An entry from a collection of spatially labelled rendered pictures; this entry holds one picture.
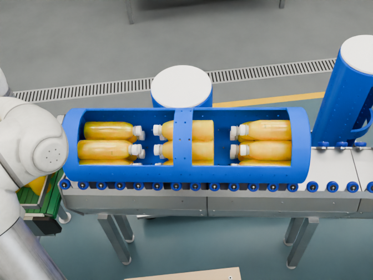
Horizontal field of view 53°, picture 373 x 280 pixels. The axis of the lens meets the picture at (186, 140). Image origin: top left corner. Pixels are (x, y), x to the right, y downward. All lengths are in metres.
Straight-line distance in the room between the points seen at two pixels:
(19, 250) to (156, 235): 1.70
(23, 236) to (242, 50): 2.96
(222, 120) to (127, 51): 2.21
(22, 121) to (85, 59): 2.88
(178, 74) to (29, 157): 1.15
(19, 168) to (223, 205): 0.97
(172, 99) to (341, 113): 0.90
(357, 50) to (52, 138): 1.57
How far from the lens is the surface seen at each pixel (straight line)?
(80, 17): 4.20
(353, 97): 2.01
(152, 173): 1.36
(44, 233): 1.76
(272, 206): 1.58
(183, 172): 1.34
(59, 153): 0.75
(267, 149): 1.36
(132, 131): 1.47
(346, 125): 2.16
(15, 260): 0.83
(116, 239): 2.08
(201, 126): 1.35
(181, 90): 1.71
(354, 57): 1.97
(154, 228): 2.49
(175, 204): 1.57
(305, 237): 1.99
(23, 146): 0.75
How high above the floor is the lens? 2.25
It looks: 53 degrees down
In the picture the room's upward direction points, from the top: 5 degrees counter-clockwise
